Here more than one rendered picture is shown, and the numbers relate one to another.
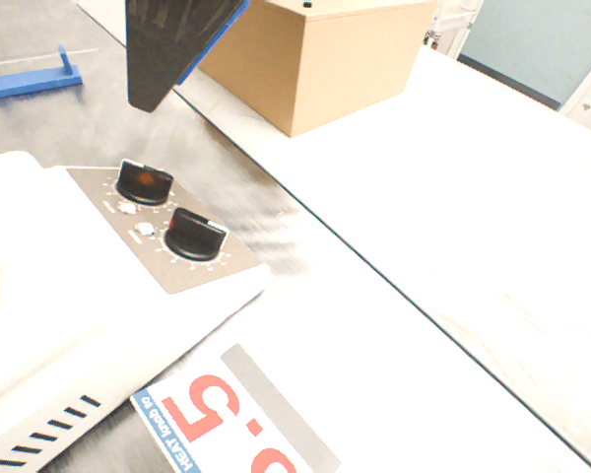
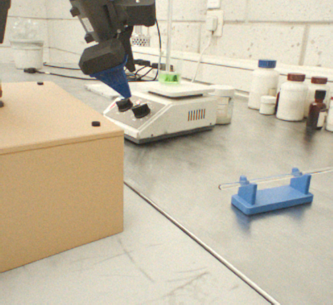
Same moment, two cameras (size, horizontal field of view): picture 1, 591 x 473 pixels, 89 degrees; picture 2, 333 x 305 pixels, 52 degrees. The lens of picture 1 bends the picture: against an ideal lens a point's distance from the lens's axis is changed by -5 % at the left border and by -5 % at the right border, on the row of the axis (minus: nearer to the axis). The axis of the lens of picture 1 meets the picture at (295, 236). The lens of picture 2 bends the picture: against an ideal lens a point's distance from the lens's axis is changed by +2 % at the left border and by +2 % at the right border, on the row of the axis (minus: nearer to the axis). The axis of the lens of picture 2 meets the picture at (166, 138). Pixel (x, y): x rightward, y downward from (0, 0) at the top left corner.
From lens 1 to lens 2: 0.77 m
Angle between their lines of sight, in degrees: 110
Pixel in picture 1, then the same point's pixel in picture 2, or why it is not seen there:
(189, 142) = (127, 161)
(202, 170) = not seen: hidden behind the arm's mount
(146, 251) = (137, 98)
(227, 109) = not seen: hidden behind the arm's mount
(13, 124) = (249, 173)
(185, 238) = (127, 103)
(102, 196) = (152, 103)
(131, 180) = (145, 107)
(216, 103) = not seen: hidden behind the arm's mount
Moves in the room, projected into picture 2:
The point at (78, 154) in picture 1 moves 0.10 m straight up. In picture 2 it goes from (192, 159) to (197, 98)
